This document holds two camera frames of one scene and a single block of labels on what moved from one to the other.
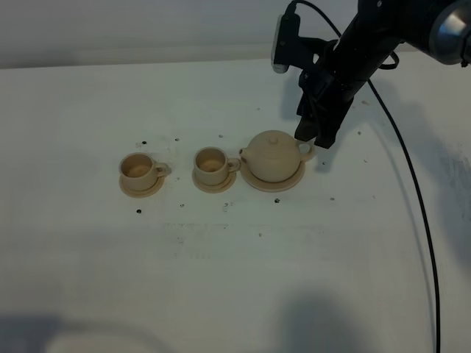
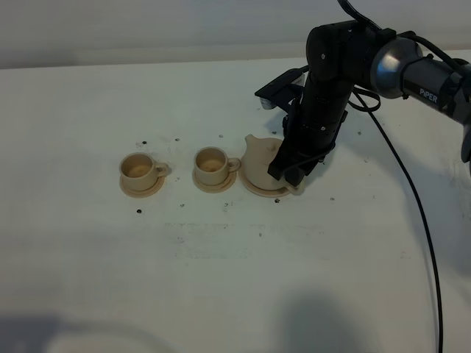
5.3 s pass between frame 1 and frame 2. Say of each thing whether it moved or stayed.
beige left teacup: stayed
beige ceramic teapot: moved
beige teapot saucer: moved
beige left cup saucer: stayed
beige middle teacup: stayed
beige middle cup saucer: stayed
